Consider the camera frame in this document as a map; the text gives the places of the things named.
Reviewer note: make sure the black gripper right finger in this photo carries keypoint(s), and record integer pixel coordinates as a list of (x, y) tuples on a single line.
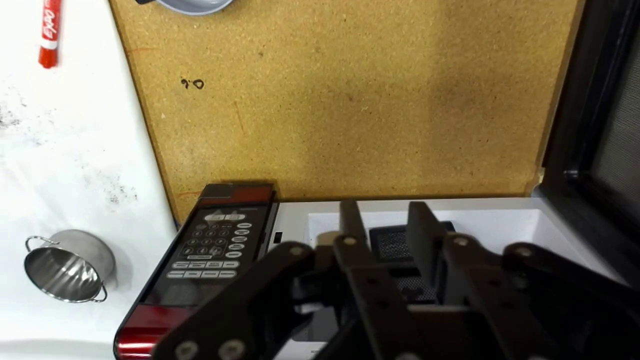
[(480, 287)]

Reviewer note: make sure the white table cloth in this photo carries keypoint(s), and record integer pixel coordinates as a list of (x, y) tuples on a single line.
[(72, 152)]

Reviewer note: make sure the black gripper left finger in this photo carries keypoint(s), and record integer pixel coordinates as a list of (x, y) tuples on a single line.
[(227, 307)]

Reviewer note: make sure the dark framed tray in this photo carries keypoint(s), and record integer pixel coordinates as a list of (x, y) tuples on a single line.
[(600, 133)]

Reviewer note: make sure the red white marker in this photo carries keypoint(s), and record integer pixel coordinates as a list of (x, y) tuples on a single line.
[(51, 33)]

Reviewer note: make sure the small metal bowl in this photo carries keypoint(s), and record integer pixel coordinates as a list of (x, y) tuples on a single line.
[(71, 270)]

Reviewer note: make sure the red black microwave body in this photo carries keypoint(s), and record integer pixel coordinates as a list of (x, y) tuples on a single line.
[(213, 252)]

